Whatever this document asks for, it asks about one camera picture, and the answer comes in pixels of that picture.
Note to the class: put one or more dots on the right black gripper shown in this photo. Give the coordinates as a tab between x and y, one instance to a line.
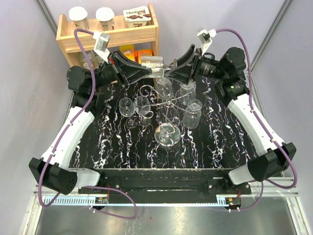
185	70

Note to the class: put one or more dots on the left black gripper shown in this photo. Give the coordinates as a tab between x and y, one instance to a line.
127	71

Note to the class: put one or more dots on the ribbed goblet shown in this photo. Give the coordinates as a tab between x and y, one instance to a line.
192	114
157	65
187	92
164	87

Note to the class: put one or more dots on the chrome wine glass rack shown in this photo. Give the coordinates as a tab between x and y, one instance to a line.
168	132

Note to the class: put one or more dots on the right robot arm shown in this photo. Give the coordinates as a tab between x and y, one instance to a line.
273	154

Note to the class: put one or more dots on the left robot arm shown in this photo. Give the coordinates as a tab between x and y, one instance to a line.
52	170

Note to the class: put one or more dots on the clear stemmed wine glass left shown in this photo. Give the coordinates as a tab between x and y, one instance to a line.
127	110

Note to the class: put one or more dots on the clear stemmed wine glass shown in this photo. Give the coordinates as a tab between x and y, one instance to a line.
127	110
142	108

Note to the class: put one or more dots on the clear stemmed wine glass right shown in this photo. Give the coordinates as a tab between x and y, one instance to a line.
142	108

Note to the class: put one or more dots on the green Scrub Daddy box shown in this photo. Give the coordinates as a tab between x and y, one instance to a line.
142	52

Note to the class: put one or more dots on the pink sponge box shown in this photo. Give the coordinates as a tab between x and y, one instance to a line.
128	51

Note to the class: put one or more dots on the right clear glass bottle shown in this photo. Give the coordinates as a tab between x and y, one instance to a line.
99	60

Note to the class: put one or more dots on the clear glass bottle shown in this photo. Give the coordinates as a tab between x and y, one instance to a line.
91	58
99	60

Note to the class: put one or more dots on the left clear glass bottle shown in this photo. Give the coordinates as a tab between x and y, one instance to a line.
91	58

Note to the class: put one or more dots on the Chobani yogurt tub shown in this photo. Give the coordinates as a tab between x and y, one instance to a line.
137	17

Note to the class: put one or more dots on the right white lidded cup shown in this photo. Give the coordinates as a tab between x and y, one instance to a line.
105	16

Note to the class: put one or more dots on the white lidded cup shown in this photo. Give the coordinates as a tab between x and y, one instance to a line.
105	16
79	15

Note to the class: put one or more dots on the left white lidded cup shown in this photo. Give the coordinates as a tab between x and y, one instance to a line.
79	15

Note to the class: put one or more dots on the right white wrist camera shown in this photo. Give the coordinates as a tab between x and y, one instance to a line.
206	37

